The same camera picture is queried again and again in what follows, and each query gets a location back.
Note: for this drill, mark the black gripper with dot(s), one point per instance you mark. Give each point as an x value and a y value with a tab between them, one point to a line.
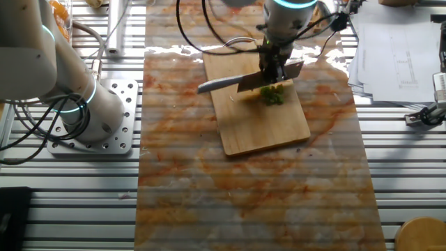
275	59

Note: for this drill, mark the thin steel knife blade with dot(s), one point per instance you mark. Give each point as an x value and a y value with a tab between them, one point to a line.
223	83

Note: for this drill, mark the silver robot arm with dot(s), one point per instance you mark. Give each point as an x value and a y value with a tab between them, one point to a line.
35	52

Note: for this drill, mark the wooden cutting board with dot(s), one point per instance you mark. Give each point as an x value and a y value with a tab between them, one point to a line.
261	132

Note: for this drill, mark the white paper sheets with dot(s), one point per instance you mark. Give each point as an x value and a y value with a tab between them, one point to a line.
390	52

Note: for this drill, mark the orange marble pattern mat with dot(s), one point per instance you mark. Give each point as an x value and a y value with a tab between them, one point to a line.
244	195

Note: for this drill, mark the white plastic wrap roll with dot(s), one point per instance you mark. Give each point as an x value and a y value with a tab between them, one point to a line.
115	28

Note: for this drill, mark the clear plastic clamshell box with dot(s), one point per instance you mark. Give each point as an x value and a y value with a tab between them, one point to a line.
69	21

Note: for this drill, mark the orange fruit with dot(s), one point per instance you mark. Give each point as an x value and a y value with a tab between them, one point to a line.
60	10
65	33

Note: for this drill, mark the wooden mug tree stand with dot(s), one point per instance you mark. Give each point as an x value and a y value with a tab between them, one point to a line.
421	235

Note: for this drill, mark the black box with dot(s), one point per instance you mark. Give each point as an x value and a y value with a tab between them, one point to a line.
14	219

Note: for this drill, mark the wrist camera with grey bracket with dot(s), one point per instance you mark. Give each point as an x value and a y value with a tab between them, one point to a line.
338	21

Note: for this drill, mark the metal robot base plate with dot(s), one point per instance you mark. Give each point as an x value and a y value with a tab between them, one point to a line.
129	115

